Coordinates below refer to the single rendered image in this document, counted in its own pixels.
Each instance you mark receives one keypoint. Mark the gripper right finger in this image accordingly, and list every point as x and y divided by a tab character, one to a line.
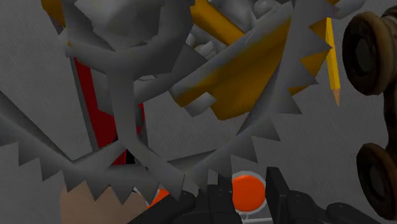
288	208

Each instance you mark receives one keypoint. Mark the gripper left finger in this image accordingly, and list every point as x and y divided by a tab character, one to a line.
217	204

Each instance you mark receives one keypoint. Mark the orange white-rimmed round object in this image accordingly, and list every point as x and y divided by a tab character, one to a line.
248	192
158	196

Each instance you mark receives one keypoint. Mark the beige flat block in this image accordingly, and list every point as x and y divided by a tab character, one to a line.
93	208

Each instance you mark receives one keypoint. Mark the grey yellow red spiky figure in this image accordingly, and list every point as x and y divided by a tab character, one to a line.
124	93

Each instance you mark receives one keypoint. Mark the yellow pencil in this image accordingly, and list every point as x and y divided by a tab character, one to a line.
332	62

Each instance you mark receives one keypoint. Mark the dark brown dumbbell-shaped object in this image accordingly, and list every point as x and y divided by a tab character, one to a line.
369	52

